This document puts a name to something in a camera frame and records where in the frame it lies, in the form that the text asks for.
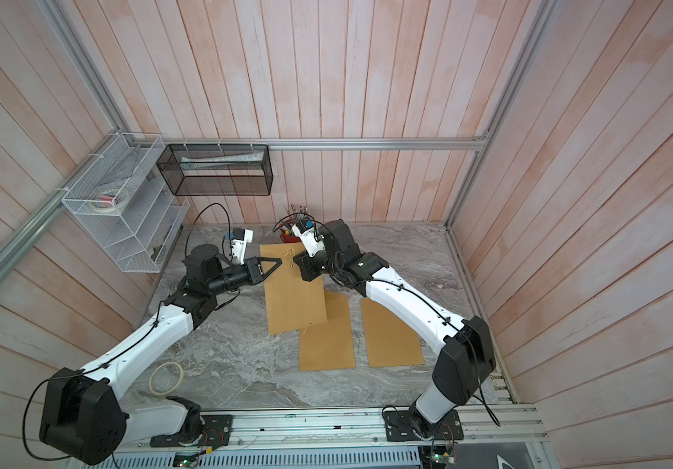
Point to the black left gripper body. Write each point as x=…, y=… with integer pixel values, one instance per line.
x=253, y=273

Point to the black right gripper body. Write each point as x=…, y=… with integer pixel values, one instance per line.
x=310, y=265

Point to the brown kraft file bag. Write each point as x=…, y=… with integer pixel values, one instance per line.
x=291, y=303
x=389, y=341
x=329, y=345

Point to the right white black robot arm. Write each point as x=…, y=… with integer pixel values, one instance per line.
x=464, y=348

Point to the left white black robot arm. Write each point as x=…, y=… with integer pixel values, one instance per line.
x=82, y=415

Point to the red metal pen bucket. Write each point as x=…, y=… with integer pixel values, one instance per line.
x=288, y=237

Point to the bundle of pens and pencils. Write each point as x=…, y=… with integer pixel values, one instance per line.
x=294, y=215

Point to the clear tape roll on table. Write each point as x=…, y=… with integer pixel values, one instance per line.
x=166, y=379

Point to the tape roll on shelf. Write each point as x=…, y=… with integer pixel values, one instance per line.
x=109, y=201

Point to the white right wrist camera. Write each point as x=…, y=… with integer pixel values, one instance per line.
x=307, y=233

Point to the black mesh wall basket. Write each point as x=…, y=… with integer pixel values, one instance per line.
x=217, y=170

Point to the white wire mesh shelf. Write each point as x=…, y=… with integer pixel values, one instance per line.
x=140, y=237

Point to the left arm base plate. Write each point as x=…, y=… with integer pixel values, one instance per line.
x=200, y=431

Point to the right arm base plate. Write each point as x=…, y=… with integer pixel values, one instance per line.
x=409, y=426

